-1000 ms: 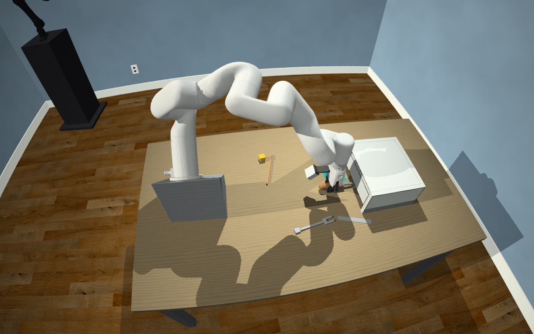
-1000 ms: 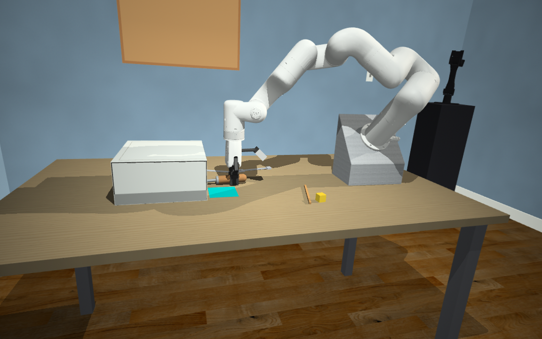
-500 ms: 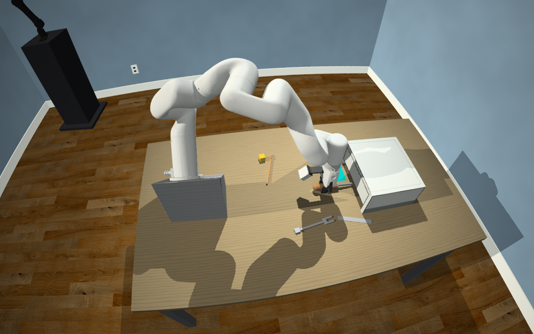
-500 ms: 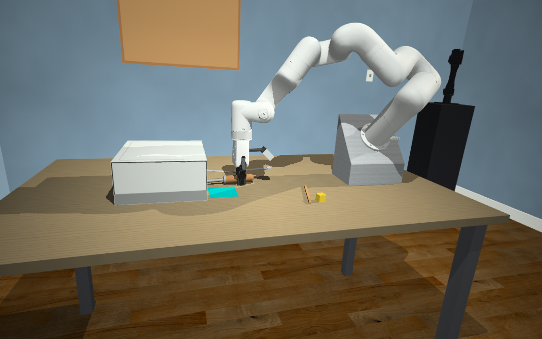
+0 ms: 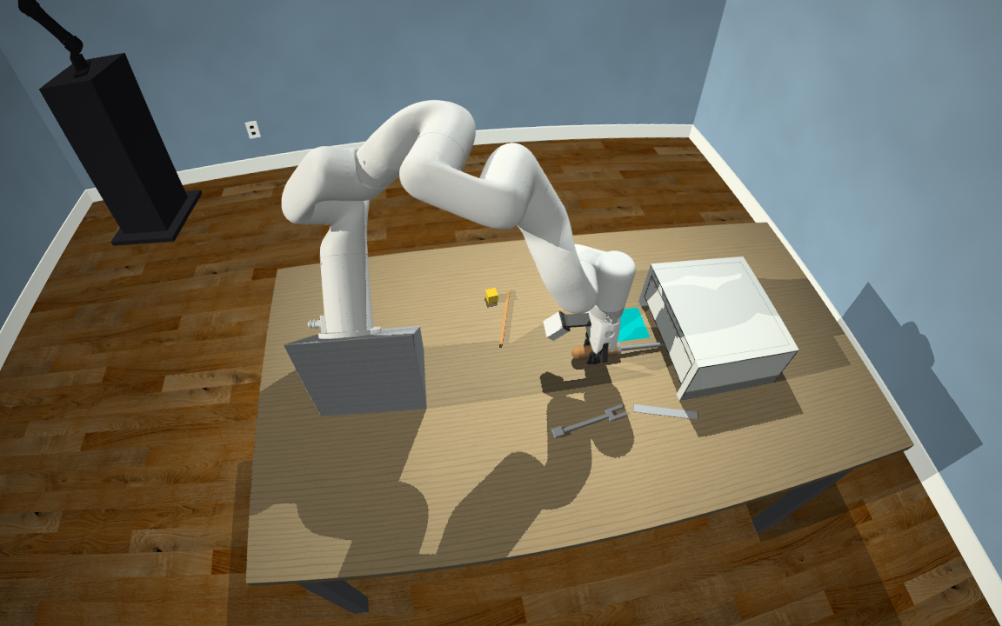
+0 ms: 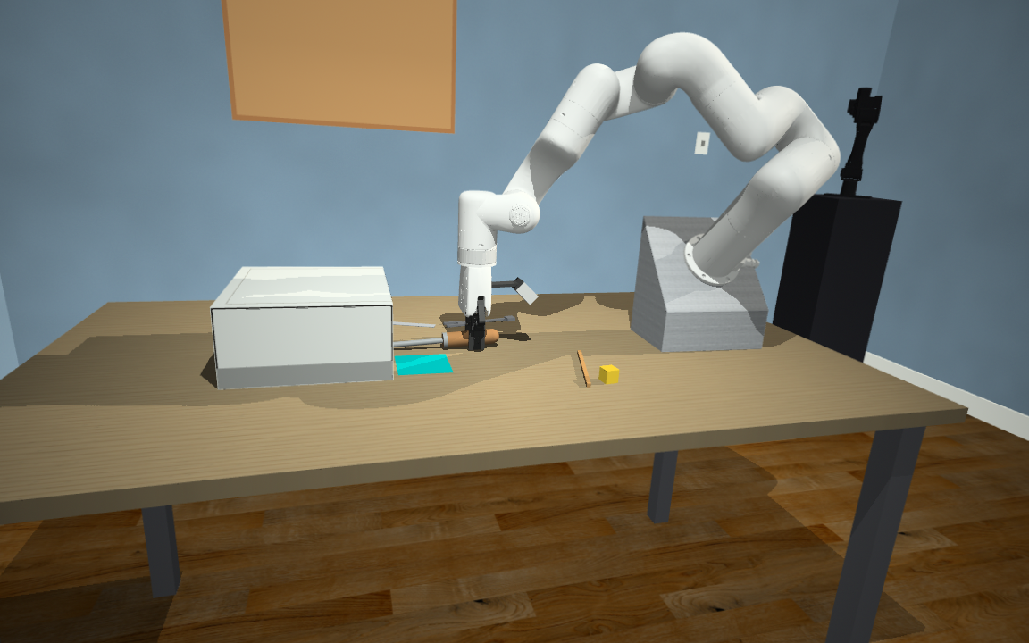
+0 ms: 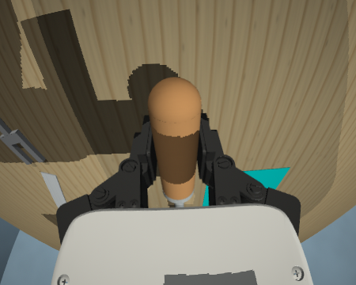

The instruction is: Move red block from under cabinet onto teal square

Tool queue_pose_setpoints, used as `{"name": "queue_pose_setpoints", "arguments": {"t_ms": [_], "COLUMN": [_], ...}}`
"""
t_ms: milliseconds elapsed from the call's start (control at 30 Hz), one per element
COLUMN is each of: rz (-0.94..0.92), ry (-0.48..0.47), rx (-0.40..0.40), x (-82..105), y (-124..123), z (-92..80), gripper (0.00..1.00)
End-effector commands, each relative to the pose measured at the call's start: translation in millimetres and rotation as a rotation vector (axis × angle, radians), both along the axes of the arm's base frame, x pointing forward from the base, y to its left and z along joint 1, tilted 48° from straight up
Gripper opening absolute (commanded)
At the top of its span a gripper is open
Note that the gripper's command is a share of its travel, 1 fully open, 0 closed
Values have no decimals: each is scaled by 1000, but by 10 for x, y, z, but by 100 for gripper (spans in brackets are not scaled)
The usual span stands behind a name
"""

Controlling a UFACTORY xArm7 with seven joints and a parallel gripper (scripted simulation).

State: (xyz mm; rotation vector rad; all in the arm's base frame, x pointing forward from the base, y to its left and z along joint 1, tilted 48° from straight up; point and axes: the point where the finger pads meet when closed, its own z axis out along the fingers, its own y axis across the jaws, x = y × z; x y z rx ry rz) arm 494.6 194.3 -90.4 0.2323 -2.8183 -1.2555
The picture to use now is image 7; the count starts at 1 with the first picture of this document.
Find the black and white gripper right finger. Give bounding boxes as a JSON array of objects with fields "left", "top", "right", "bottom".
[{"left": 197, "top": 113, "right": 301, "bottom": 236}]

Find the teal square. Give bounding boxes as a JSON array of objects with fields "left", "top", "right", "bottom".
[{"left": 203, "top": 167, "right": 290, "bottom": 206}]

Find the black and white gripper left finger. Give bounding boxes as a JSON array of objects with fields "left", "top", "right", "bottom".
[{"left": 56, "top": 115, "right": 157, "bottom": 244}]

